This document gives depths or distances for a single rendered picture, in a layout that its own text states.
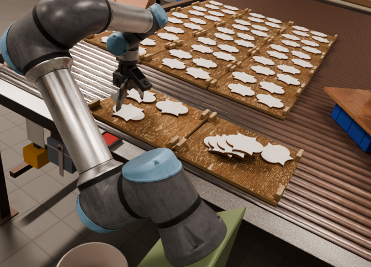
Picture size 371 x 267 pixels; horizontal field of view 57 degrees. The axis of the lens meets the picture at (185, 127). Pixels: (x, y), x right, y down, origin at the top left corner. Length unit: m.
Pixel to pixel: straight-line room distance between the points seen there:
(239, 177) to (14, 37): 0.81
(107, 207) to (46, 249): 1.39
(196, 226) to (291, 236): 0.47
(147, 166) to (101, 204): 0.15
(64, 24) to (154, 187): 0.40
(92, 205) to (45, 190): 1.66
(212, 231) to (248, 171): 0.55
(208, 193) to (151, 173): 0.49
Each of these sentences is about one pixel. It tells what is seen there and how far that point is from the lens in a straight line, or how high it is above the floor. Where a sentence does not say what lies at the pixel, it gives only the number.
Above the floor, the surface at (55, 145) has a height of 0.81.
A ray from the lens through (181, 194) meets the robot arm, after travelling 0.72.
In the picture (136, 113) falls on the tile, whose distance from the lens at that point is 1.43.
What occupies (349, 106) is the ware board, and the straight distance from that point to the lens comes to 1.77.
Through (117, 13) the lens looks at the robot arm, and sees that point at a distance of 0.92.
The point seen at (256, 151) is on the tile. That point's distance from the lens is 1.28.
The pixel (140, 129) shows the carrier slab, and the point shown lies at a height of 0.94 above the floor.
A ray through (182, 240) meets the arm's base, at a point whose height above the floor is 1.13.
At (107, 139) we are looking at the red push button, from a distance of 1.30.
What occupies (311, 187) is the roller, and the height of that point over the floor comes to 0.92.
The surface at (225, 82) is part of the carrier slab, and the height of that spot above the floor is 0.94.
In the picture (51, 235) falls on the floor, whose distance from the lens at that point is 2.20.
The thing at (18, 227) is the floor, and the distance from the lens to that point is 2.27.
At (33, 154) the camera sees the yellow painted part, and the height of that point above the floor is 0.70.
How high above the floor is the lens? 1.70
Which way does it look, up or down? 33 degrees down
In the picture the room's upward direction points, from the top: 11 degrees clockwise
